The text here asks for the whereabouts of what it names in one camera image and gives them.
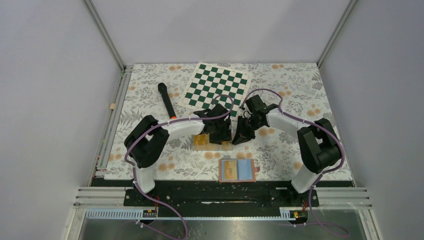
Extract black marker orange cap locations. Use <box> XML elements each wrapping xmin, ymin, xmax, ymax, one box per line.
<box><xmin>157</xmin><ymin>82</ymin><xmax>177</xmax><ymax>119</ymax></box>

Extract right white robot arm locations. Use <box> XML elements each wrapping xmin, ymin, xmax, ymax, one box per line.
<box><xmin>232</xmin><ymin>95</ymin><xmax>345</xmax><ymax>206</ymax></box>

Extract yellow credit cards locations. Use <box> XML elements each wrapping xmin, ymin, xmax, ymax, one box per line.
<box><xmin>193</xmin><ymin>134</ymin><xmax>211</xmax><ymax>147</ymax></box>

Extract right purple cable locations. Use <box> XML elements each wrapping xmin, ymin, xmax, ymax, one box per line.
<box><xmin>240</xmin><ymin>88</ymin><xmax>350</xmax><ymax>238</ymax></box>

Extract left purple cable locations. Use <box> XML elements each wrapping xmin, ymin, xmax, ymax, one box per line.
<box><xmin>124</xmin><ymin>94</ymin><xmax>235</xmax><ymax>240</ymax></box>

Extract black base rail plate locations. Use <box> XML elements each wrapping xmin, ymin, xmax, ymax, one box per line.
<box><xmin>123</xmin><ymin>180</ymin><xmax>320</xmax><ymax>219</ymax></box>

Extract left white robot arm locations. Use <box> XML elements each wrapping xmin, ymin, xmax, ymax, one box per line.
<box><xmin>124</xmin><ymin>103</ymin><xmax>231</xmax><ymax>206</ymax></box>

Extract purple cable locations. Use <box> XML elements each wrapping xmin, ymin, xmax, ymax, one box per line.
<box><xmin>240</xmin><ymin>88</ymin><xmax>350</xmax><ymax>238</ymax></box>
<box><xmin>124</xmin><ymin>94</ymin><xmax>235</xmax><ymax>240</ymax></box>

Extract tan leather card holder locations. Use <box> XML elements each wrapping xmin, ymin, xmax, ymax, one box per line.
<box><xmin>218</xmin><ymin>159</ymin><xmax>256</xmax><ymax>183</ymax></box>

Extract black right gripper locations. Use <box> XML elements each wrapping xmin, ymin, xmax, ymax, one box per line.
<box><xmin>232</xmin><ymin>116</ymin><xmax>264</xmax><ymax>146</ymax></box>

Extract single yellow credit card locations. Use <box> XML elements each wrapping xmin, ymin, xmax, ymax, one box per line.
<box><xmin>222</xmin><ymin>160</ymin><xmax>238</xmax><ymax>181</ymax></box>

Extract aluminium frame post left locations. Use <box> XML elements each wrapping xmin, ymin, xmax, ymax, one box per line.
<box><xmin>82</xmin><ymin>0</ymin><xmax>126</xmax><ymax>71</ymax></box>

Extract floral patterned table mat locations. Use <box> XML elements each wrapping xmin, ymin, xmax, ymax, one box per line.
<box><xmin>104</xmin><ymin>63</ymin><xmax>334</xmax><ymax>181</ymax></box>

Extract green white checkerboard mat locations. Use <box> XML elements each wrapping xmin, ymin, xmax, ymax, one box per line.
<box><xmin>178</xmin><ymin>62</ymin><xmax>252</xmax><ymax>117</ymax></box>

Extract aluminium frame post right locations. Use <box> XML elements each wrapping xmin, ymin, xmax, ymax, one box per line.
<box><xmin>316</xmin><ymin>0</ymin><xmax>358</xmax><ymax>69</ymax></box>

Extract aluminium frame post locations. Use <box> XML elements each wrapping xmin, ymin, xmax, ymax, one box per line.
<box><xmin>316</xmin><ymin>0</ymin><xmax>358</xmax><ymax>69</ymax></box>
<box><xmin>82</xmin><ymin>0</ymin><xmax>126</xmax><ymax>71</ymax></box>

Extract clear acrylic card box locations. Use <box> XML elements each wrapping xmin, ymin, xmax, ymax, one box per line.
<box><xmin>191</xmin><ymin>134</ymin><xmax>234</xmax><ymax>151</ymax></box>

